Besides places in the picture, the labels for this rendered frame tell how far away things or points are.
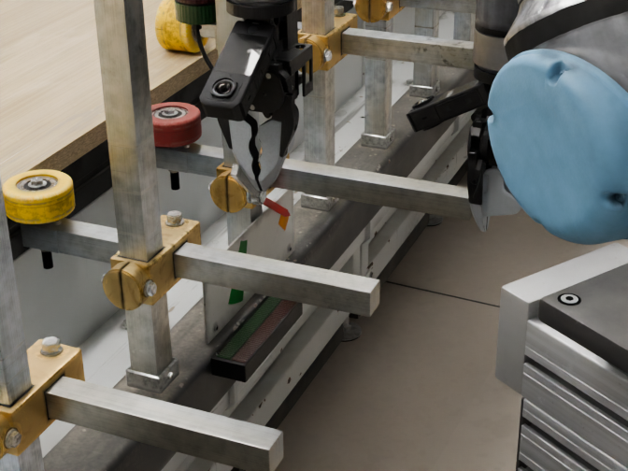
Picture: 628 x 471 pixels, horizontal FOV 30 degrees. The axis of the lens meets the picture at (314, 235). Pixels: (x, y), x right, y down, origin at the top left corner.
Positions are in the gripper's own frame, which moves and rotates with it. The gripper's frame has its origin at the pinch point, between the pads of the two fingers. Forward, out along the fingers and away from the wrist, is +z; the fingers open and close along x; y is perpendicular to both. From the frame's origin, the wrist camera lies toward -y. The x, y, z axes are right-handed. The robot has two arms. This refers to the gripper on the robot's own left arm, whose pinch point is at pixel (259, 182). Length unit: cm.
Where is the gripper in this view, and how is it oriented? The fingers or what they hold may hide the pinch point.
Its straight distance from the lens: 127.6
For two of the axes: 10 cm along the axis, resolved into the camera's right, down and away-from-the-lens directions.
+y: 3.9, -4.3, 8.1
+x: -9.2, -1.7, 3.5
